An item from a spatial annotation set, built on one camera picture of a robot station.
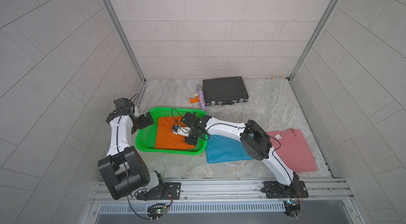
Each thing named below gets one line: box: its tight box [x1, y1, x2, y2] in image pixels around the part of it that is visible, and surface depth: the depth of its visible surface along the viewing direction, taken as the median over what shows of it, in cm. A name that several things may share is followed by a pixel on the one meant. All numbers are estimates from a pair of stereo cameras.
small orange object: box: [189, 96, 200, 104], surface depth 104 cm
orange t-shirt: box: [154, 115, 196, 150], surface depth 87 cm
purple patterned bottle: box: [196, 84, 207, 112], surface depth 104 cm
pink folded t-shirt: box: [266, 128, 319, 173], surface depth 85 cm
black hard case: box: [203, 76, 249, 107], surface depth 107 cm
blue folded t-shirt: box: [205, 134, 255, 164], surface depth 82 cm
